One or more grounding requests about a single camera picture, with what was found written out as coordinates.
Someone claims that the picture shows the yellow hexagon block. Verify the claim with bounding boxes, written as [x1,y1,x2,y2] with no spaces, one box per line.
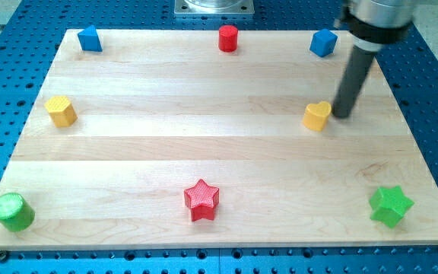
[44,95,78,128]

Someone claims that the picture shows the green star block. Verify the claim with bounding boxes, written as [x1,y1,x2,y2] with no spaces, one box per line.
[369,186,414,228]

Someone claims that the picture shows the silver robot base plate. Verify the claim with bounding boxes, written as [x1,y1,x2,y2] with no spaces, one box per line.
[174,0,255,15]

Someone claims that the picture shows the green cylinder block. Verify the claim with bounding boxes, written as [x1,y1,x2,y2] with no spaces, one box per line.
[0,193,35,232]

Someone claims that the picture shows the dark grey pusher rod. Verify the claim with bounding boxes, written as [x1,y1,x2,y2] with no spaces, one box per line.
[332,46,376,119]

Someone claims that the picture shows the yellow heart block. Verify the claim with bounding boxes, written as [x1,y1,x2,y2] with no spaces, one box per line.
[302,101,332,132]

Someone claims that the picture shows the red star block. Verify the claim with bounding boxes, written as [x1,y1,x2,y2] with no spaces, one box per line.
[183,179,220,221]

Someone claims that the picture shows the red cylinder block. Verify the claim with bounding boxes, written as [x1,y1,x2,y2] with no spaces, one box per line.
[218,25,239,53]

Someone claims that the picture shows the blue cube block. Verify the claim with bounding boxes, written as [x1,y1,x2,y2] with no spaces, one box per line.
[309,29,338,57]

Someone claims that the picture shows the light wooden board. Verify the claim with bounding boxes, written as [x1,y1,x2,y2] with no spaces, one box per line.
[0,29,438,250]

